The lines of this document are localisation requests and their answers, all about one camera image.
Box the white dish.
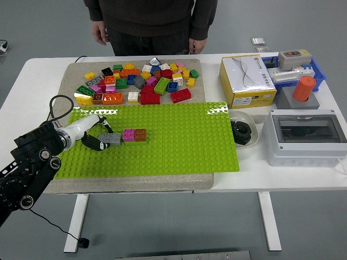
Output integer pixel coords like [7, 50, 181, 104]
[229, 110, 260, 149]

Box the dark grey building brick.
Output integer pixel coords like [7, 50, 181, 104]
[133, 75, 147, 90]

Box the person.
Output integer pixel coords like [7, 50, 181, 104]
[83, 0, 219, 57]

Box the green studded baseplate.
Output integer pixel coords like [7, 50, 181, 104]
[54, 101, 241, 179]

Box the person's left hand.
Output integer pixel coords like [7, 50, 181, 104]
[189, 37, 208, 55]

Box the white terminal strip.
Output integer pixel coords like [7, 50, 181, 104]
[267, 66, 317, 83]

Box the pink square building brick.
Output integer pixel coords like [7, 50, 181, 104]
[122, 128, 136, 142]

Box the grey block base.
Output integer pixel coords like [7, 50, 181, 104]
[275, 87, 320, 110]

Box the black adapter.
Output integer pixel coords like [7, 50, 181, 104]
[264, 56, 280, 70]

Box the white table leg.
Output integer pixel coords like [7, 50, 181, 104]
[63, 193, 89, 254]
[257, 191, 282, 252]

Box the brown square building brick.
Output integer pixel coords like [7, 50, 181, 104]
[133, 128, 147, 142]

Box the large black nut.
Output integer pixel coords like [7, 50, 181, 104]
[232, 121, 253, 145]

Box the yellow white cardboard box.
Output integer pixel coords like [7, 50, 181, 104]
[219, 55, 278, 109]

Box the yellow shiny building brick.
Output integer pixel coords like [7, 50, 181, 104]
[74, 92, 94, 106]

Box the white distribution box clear lid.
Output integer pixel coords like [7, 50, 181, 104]
[263, 109, 347, 167]

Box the blue plastic bin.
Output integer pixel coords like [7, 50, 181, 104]
[261, 55, 327, 95]

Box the grey-brown mat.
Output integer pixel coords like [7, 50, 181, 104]
[43, 58, 215, 194]

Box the orange long building brick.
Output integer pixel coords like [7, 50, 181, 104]
[101, 93, 124, 106]
[120, 68, 140, 79]

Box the orange cylinder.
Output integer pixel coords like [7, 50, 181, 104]
[292, 75, 317, 102]

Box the person's right hand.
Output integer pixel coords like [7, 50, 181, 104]
[91, 20, 111, 46]

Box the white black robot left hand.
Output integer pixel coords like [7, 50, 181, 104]
[66, 113, 114, 151]

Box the grey switch box red button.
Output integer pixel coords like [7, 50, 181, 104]
[278, 49, 312, 72]

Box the red long building brick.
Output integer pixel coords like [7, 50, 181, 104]
[140, 93, 161, 106]
[170, 88, 192, 104]

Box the lime long building brick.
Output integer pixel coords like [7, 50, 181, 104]
[153, 77, 171, 96]

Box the grey flat ringed brick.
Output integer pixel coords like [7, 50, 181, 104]
[84, 75, 105, 88]

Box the dark green long brick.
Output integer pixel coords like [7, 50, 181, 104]
[75, 84, 96, 97]

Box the grey long building brick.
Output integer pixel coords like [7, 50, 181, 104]
[99, 132, 122, 147]

